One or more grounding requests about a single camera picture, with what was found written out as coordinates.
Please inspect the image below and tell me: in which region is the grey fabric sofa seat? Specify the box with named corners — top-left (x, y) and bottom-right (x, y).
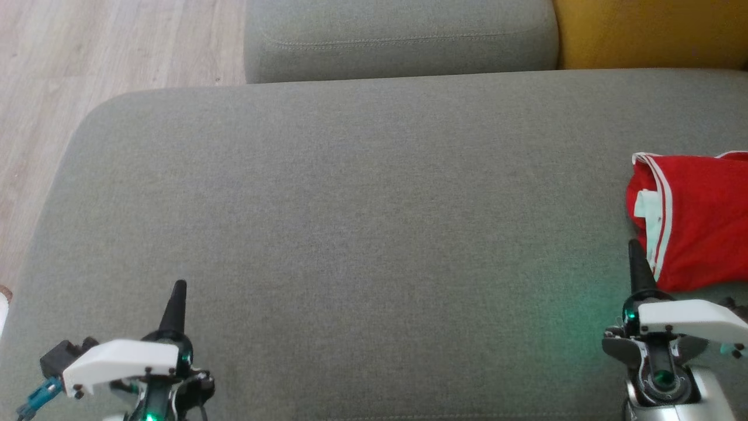
top-left (0, 69), bottom-right (748, 421)

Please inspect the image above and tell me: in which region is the yellow cushion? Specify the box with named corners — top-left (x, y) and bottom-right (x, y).
top-left (552, 0), bottom-right (748, 71)

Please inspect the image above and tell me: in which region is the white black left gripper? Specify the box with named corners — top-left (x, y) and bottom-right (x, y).
top-left (63, 279), bottom-right (214, 421)

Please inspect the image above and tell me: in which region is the red garment white side panel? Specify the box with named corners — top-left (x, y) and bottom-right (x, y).
top-left (625, 151), bottom-right (748, 293)

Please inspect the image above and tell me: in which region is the small white round object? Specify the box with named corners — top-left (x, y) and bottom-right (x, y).
top-left (0, 285), bottom-right (13, 340)

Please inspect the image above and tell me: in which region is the blue left cable connector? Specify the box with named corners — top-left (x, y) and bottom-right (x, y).
top-left (16, 376), bottom-right (64, 420)

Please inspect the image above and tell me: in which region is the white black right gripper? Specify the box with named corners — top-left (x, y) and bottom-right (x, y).
top-left (602, 238), bottom-right (748, 405)

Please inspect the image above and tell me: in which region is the grey fabric sofa cushion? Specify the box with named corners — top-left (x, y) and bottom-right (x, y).
top-left (244, 0), bottom-right (560, 84)

